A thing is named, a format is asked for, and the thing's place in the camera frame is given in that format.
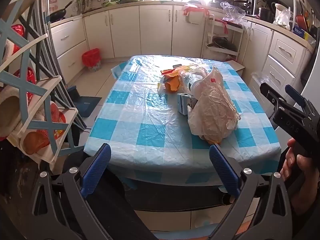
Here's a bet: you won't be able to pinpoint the clear bottle with white cap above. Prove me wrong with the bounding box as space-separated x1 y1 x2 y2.
181 70 208 93

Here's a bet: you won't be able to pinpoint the white countertop shelf unit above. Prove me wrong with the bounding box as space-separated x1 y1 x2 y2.
254 0 303 30

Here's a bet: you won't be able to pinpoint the grey metal folding frame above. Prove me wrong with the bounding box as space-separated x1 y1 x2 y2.
32 0 87 130

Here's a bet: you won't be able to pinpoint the person's right hand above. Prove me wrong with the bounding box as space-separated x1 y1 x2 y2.
280 138 320 183

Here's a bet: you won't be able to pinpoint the red printed packages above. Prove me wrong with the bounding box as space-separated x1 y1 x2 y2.
0 24 65 140

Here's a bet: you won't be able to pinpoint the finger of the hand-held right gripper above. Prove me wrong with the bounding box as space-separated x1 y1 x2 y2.
285 84 313 117
259 82 284 112

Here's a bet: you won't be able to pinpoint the white kettle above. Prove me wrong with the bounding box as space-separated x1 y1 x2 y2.
274 2 290 18

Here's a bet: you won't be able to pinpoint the blue white carton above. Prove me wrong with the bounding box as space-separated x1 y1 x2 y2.
177 92 199 115

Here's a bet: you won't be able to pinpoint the utensil holder with utensils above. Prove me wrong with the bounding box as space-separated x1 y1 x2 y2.
73 0 91 13

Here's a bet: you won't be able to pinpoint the clear crumpled plastic bag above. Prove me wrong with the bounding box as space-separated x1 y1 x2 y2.
220 1 247 23

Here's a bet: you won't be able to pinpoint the red pot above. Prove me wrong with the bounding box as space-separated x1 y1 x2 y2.
296 14 310 32

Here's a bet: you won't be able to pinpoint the blue box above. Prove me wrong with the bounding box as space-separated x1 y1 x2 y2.
292 25 306 40

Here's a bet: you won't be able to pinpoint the white hanging bin red bag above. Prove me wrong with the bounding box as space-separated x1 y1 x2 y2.
184 4 210 25

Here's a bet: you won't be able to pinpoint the orange peel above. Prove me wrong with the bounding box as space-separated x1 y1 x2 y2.
164 75 181 93

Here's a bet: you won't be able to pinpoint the black toaster oven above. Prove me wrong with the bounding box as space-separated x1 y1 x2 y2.
234 0 255 15

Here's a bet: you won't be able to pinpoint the black pot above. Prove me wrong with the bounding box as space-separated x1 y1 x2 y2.
259 7 275 23

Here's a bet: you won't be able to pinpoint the yellow red snack wrapper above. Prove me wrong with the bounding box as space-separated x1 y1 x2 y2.
160 65 193 77

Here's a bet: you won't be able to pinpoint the dark pan in cart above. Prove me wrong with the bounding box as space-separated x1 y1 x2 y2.
212 36 237 53

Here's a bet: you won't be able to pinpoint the translucent plastic bag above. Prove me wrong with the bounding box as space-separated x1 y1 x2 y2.
187 66 241 144

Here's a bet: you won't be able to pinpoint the red lined waste bin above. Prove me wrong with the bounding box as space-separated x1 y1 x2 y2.
82 49 102 71

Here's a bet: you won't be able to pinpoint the small clear plastic bag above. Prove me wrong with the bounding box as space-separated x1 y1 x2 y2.
251 71 272 85

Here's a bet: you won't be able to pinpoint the plastic bag of greens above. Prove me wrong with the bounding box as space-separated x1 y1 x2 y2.
273 9 292 31

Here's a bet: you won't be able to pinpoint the blue checked tablecloth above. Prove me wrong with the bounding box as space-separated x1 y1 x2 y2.
84 54 282 188

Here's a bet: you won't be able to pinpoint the white kitchen cabinets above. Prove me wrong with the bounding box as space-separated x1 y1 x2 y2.
49 1 314 90

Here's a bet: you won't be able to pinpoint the person's right forearm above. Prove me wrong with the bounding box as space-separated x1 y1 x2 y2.
291 172 320 220

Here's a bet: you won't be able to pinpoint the black frying pan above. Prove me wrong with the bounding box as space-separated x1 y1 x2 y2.
47 0 74 22

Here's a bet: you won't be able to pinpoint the white kitchen cart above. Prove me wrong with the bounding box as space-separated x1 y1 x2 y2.
201 15 244 63

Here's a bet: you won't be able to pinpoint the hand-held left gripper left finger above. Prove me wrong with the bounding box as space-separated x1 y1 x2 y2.
26 143 112 240

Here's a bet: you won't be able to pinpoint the cardboard piece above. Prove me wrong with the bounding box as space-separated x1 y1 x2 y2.
226 60 245 76

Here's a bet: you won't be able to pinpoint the white and blue rack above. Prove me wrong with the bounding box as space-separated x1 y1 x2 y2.
0 0 79 165

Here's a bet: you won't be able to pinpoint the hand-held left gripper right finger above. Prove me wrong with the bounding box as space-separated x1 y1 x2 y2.
209 144 295 240

